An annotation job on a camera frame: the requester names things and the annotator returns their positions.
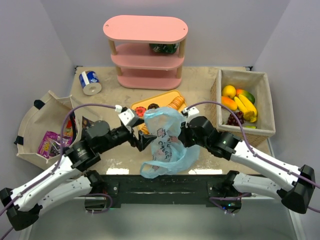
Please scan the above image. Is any light blue plastic bag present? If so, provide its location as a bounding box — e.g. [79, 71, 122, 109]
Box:
[140, 107, 200, 179]

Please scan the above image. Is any orange yellow mango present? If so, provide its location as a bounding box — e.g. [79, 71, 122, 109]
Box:
[221, 96, 238, 111]

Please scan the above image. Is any purple snack packet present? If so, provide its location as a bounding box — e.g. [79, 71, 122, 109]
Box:
[37, 131, 72, 159]

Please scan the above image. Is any beige canvas tote bag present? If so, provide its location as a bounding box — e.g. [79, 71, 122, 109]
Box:
[14, 91, 82, 170]

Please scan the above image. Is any red-brown chip bag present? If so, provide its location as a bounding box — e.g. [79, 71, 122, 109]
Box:
[81, 116, 94, 136]

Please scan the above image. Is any red snack packet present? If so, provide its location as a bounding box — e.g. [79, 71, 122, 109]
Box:
[63, 119, 77, 138]

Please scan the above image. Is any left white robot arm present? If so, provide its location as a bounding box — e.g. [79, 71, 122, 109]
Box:
[0, 120, 157, 231]

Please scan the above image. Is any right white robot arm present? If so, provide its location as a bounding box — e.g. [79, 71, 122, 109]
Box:
[178, 116, 316, 214]

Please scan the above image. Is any chocolate donut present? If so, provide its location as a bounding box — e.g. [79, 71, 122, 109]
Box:
[147, 103, 160, 110]

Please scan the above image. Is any yellow plastic tray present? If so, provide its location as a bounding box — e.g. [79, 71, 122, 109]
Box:
[130, 90, 187, 112]

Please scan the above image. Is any long baguette bread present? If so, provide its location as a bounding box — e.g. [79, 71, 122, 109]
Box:
[140, 96, 185, 134]

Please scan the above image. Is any purple grape bunch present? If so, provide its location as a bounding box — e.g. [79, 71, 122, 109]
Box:
[226, 111, 245, 126]

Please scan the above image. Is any green fruit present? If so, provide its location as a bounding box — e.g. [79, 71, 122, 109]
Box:
[244, 125, 257, 129]

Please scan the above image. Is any yellow banana bunch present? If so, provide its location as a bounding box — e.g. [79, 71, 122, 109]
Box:
[233, 94, 258, 123]

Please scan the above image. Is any red green mango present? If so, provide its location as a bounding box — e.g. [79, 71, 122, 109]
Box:
[236, 88, 256, 104]

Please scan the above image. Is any blue white paper roll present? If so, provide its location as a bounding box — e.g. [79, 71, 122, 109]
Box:
[78, 70, 102, 96]

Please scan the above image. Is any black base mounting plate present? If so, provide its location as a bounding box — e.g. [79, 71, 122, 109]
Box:
[83, 174, 252, 210]

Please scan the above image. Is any wicker basket with liner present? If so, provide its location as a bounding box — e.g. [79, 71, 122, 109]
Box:
[210, 69, 276, 147]

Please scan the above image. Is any green snack packet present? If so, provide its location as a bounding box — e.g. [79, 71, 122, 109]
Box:
[149, 43, 180, 54]

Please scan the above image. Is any pink three-tier shelf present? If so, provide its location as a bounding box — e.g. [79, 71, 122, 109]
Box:
[103, 15, 188, 90]

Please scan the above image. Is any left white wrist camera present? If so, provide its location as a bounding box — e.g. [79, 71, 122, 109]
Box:
[118, 108, 141, 128]

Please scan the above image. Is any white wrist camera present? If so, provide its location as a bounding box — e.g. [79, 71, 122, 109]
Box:
[118, 108, 141, 128]
[181, 106, 200, 122]

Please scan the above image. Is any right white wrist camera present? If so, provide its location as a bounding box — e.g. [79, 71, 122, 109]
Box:
[181, 106, 200, 122]

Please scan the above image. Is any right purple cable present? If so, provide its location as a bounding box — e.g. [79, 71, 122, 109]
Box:
[184, 100, 320, 213]

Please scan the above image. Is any purple cable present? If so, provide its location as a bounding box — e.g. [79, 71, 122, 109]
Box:
[184, 100, 320, 213]
[0, 103, 123, 240]

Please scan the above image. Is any aluminium frame rail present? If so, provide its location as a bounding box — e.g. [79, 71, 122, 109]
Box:
[32, 177, 296, 201]

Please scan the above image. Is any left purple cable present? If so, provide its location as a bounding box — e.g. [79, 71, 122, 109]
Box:
[0, 103, 123, 240]

